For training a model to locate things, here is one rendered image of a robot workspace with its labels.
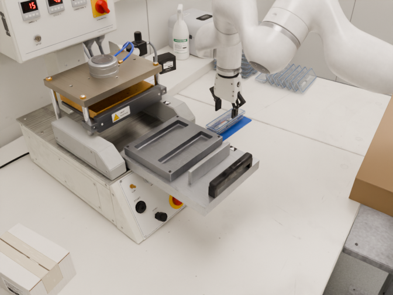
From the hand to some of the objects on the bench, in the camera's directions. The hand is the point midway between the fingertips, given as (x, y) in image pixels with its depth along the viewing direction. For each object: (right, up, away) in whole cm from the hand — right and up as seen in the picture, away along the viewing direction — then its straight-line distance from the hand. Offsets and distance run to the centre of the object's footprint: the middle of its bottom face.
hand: (226, 110), depth 142 cm
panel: (-15, -32, -31) cm, 47 cm away
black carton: (-26, +22, +35) cm, 49 cm away
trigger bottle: (-19, +31, +46) cm, 59 cm away
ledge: (-28, +19, +38) cm, 51 cm away
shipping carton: (-52, -46, -47) cm, 84 cm away
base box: (-35, -21, -15) cm, 43 cm away
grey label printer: (-11, +38, +56) cm, 68 cm away
